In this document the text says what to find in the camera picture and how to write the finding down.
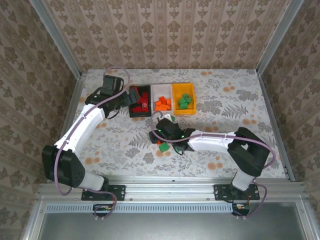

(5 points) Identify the black plastic bin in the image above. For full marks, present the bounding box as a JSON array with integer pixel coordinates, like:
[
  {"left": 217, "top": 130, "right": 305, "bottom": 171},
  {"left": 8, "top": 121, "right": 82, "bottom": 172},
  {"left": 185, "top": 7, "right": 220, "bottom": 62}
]
[{"left": 127, "top": 84, "right": 153, "bottom": 118}]

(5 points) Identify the white plastic bin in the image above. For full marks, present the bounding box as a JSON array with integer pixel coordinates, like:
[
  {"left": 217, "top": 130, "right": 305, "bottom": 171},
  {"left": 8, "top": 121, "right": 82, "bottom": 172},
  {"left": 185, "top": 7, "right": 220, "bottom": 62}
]
[{"left": 150, "top": 83, "right": 175, "bottom": 116}]

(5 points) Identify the yellow plastic bin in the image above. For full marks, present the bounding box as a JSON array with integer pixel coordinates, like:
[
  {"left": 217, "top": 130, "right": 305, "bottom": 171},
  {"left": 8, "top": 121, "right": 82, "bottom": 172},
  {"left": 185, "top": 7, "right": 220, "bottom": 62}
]
[{"left": 171, "top": 82, "right": 196, "bottom": 116}]

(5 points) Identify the floral tablecloth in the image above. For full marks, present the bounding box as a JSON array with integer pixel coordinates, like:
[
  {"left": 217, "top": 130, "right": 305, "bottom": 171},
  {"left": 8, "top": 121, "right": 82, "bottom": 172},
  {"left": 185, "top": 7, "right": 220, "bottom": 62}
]
[{"left": 53, "top": 68, "right": 288, "bottom": 180}]

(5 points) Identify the grey metal panel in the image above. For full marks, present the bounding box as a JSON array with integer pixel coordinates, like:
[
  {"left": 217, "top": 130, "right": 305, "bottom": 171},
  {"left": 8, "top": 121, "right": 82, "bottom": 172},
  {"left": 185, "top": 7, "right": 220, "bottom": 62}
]
[{"left": 37, "top": 202, "right": 308, "bottom": 240}]

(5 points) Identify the aluminium table side rail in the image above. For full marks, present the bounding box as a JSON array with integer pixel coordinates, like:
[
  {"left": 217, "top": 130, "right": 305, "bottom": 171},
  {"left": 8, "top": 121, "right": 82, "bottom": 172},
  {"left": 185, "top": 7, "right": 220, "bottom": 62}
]
[
  {"left": 48, "top": 73, "right": 88, "bottom": 177},
  {"left": 257, "top": 73, "right": 296, "bottom": 182}
]

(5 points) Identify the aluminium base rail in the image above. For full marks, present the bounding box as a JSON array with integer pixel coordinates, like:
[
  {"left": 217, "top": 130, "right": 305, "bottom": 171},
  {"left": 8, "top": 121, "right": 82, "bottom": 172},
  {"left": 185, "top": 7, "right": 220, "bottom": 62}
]
[{"left": 37, "top": 174, "right": 310, "bottom": 204}]

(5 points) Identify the grey slotted cable duct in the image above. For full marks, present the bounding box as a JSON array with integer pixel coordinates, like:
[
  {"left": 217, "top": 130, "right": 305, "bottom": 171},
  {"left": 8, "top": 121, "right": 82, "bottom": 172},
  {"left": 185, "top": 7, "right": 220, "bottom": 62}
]
[{"left": 46, "top": 202, "right": 237, "bottom": 214}]

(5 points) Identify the aluminium frame post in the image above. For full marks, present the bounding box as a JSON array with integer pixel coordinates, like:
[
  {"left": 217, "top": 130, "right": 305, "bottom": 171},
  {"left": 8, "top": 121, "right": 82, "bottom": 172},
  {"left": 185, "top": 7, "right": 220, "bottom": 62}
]
[
  {"left": 29, "top": 0, "right": 83, "bottom": 78},
  {"left": 256, "top": 0, "right": 305, "bottom": 76}
]

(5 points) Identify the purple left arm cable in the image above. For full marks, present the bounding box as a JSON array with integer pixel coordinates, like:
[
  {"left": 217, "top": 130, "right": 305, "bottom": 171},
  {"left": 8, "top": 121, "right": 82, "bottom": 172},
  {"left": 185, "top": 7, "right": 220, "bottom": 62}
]
[{"left": 54, "top": 65, "right": 132, "bottom": 222}]

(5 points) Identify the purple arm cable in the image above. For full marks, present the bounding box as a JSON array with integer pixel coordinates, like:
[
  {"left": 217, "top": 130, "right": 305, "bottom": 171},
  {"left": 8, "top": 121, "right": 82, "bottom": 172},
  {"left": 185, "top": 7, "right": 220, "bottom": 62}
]
[
  {"left": 54, "top": 65, "right": 132, "bottom": 222},
  {"left": 149, "top": 111, "right": 278, "bottom": 220}
]

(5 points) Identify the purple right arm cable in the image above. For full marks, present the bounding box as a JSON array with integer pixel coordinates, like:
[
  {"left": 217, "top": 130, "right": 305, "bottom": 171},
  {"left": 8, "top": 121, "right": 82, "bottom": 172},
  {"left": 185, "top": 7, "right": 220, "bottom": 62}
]
[{"left": 149, "top": 111, "right": 278, "bottom": 220}]

